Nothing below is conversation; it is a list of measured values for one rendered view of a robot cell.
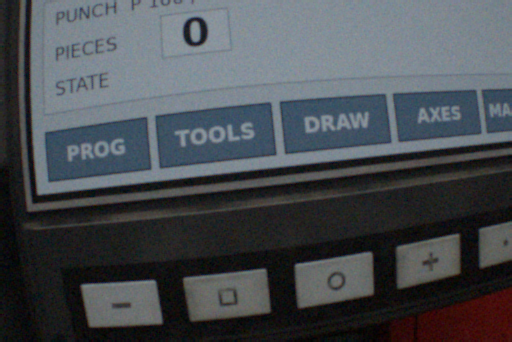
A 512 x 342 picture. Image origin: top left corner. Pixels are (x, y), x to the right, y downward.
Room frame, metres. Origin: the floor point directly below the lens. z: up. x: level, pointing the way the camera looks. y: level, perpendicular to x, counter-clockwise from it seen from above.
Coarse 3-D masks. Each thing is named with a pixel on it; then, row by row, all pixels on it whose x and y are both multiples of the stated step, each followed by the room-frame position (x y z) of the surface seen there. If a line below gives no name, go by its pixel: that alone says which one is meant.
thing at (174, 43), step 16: (160, 16) 0.54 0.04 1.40; (176, 16) 0.54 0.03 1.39; (192, 16) 0.54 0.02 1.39; (208, 16) 0.54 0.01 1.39; (224, 16) 0.55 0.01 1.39; (176, 32) 0.54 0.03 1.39; (192, 32) 0.54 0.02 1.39; (208, 32) 0.54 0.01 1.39; (224, 32) 0.55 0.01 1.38; (176, 48) 0.54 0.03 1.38; (192, 48) 0.54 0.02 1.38; (208, 48) 0.54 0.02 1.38; (224, 48) 0.55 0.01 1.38
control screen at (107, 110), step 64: (64, 0) 0.53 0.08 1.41; (128, 0) 0.53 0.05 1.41; (192, 0) 0.54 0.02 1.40; (256, 0) 0.55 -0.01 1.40; (320, 0) 0.56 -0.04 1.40; (384, 0) 0.57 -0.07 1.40; (448, 0) 0.57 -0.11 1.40; (64, 64) 0.53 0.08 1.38; (128, 64) 0.53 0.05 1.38; (192, 64) 0.54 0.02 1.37; (256, 64) 0.55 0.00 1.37; (320, 64) 0.56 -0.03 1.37; (384, 64) 0.56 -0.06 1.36; (448, 64) 0.57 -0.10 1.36; (64, 128) 0.53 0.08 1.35; (128, 128) 0.53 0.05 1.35; (192, 128) 0.54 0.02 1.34; (256, 128) 0.55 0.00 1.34; (320, 128) 0.56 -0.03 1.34; (384, 128) 0.56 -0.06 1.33; (448, 128) 0.57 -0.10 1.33
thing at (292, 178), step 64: (64, 192) 0.53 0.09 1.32; (128, 192) 0.53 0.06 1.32; (192, 192) 0.54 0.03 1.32; (256, 192) 0.55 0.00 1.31; (320, 192) 0.55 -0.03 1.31; (384, 192) 0.56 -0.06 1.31; (448, 192) 0.57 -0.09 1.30; (64, 256) 0.52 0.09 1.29; (128, 256) 0.53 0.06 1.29; (192, 256) 0.54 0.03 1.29; (256, 256) 0.54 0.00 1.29; (320, 256) 0.55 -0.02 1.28; (384, 256) 0.56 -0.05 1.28; (448, 256) 0.56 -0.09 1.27; (64, 320) 0.52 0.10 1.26; (128, 320) 0.53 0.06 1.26; (192, 320) 0.53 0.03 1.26; (256, 320) 0.54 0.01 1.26; (320, 320) 0.55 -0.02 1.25; (384, 320) 0.56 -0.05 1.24
